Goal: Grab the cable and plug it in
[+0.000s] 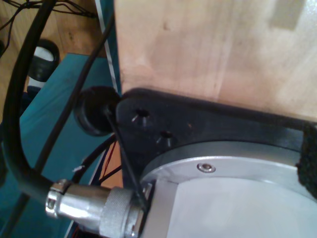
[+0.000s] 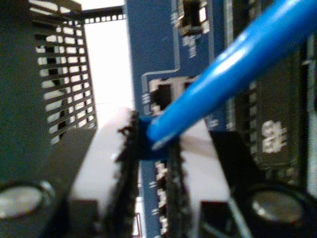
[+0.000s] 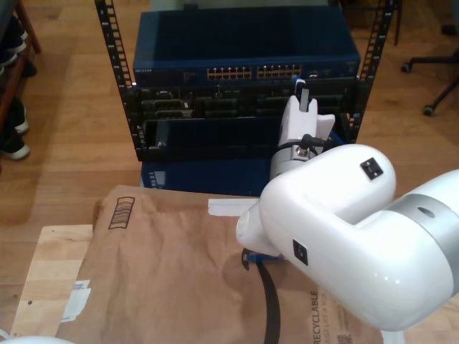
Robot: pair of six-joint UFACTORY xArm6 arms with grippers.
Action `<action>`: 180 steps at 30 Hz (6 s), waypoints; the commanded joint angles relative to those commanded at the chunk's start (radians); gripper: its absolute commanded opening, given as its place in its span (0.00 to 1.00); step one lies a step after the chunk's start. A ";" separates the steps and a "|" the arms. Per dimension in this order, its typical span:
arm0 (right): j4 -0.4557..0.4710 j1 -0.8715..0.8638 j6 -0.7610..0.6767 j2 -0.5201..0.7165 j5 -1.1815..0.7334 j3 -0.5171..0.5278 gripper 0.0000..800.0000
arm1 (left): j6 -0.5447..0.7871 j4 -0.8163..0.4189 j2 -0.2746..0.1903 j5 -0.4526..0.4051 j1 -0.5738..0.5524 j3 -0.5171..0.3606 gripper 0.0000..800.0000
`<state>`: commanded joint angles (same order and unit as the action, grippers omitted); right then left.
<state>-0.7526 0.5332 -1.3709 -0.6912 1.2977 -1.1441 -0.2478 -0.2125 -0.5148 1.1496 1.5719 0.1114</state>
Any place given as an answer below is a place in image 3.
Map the blue network cable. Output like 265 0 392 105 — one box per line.
247 73 345 264

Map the black rack server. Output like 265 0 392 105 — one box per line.
123 85 359 119

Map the blue base box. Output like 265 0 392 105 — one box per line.
139 157 277 198

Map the long white tape strip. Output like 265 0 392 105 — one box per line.
207 198 259 217

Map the black metal leg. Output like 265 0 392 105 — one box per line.
394 0 402 47

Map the black office chair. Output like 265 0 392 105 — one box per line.
400 23 459 118

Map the brown packing paper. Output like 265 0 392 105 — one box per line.
55 184 406 344

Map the white tape patch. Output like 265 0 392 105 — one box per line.
382 329 406 344

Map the brown wooden chair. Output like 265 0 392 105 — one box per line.
0 0 42 126

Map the person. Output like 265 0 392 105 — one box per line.
0 14 39 162

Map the white tape with label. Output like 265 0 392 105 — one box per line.
62 279 92 323

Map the blue network switch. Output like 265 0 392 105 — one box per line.
131 6 361 86

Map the black rack frame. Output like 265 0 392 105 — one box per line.
95 0 395 162

